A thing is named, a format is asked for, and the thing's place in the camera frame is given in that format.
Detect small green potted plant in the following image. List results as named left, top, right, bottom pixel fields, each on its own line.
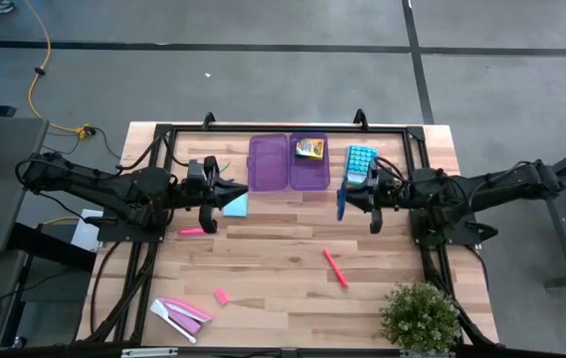
left=379, top=281, right=463, bottom=357

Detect crayon box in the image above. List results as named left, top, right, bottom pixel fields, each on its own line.
left=293, top=136, right=326, bottom=162

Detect grey desk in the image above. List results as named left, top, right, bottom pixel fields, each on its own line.
left=0, top=117, right=49, bottom=258

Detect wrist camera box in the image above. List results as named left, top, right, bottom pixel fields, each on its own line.
left=380, top=173, right=402, bottom=196
left=186, top=158, right=208, bottom=193

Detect blue handled scissors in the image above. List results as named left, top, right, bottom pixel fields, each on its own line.
left=336, top=177, right=350, bottom=223

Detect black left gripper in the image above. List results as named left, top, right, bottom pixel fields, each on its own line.
left=175, top=155, right=250, bottom=235

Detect blue sticky notes pad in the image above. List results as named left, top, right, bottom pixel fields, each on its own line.
left=222, top=193, right=250, bottom=219

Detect black power cable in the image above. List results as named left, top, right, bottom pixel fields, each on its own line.
left=41, top=126, right=123, bottom=161

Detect silver aluminium bar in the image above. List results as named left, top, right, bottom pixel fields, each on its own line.
left=120, top=347, right=179, bottom=358

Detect orange pink marker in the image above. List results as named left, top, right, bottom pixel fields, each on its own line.
left=322, top=248, right=350, bottom=289

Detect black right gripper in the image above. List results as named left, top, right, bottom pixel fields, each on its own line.
left=345, top=160, right=411, bottom=236

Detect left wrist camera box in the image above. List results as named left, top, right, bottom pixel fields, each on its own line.
left=186, top=158, right=208, bottom=193

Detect white paper sheet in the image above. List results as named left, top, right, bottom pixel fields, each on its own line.
left=71, top=208, right=105, bottom=253

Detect purple plastic pencil case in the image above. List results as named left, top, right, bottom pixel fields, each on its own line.
left=246, top=131, right=332, bottom=193

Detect black aluminium table frame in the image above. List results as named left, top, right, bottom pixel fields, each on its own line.
left=81, top=121, right=500, bottom=358

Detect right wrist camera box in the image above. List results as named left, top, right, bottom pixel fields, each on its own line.
left=380, top=173, right=402, bottom=196

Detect yellow extension cable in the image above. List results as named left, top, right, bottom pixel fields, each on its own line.
left=24, top=0, right=96, bottom=141

